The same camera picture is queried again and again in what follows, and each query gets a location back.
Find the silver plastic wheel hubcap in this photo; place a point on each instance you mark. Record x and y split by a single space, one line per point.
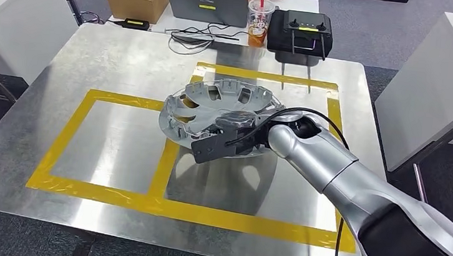
212 101

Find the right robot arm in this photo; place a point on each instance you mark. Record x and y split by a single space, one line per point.
330 166

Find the iced tea cup red straw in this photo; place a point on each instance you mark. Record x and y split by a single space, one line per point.
259 22

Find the black remote controller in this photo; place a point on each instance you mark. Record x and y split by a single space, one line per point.
300 34

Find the black power adapter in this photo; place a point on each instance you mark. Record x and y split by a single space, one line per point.
134 24

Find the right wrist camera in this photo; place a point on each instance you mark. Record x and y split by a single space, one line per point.
212 148

